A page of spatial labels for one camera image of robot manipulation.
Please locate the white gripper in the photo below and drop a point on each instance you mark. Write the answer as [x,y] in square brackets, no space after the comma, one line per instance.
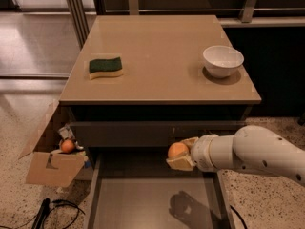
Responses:
[201,153]

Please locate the orange fruit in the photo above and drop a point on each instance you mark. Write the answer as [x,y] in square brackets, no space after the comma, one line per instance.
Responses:
[177,149]
[67,146]

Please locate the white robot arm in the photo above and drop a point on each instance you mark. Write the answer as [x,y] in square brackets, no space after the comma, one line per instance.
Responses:
[252,149]

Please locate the closed top drawer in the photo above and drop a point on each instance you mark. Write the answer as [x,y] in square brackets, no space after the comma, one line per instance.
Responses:
[116,134]

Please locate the open middle drawer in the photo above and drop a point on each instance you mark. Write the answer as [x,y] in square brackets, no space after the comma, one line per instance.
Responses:
[138,190]

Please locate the white ceramic bowl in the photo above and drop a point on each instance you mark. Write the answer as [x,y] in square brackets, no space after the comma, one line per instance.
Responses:
[222,61]

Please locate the green yellow sponge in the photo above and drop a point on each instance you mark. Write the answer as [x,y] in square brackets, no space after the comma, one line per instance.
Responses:
[105,67]

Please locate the orange fruit in box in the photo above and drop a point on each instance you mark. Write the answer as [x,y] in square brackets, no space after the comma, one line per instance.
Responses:
[67,146]

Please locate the crumpled packaging in box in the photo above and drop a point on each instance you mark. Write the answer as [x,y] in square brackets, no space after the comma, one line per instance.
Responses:
[67,133]

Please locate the cardboard box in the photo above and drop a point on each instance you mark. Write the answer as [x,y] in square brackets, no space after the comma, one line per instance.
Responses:
[49,165]

